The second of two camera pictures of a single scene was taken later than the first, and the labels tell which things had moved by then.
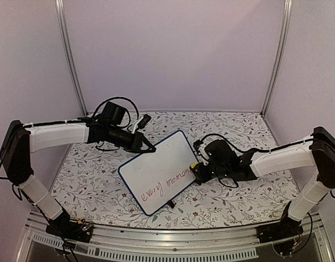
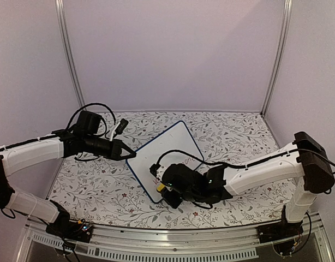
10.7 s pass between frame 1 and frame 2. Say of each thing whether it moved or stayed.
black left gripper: moved
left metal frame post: stayed
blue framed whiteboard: moved
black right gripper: moved
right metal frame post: stayed
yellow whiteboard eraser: moved
